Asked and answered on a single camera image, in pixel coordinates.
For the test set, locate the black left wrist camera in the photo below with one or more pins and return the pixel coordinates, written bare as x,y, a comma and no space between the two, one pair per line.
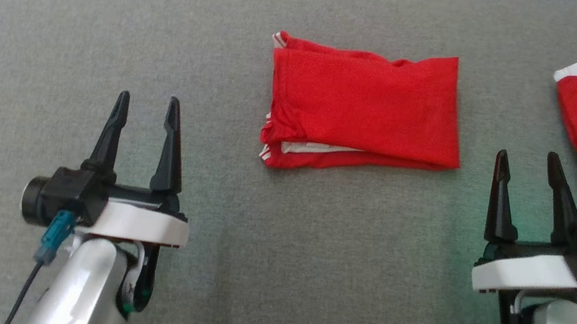
66,195

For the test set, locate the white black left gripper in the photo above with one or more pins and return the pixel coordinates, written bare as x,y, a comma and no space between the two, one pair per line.
143,225

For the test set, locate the red jersey top white trim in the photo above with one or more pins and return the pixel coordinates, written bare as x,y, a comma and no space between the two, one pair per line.
362,104

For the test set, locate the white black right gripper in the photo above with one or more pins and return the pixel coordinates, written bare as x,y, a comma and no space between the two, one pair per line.
522,271

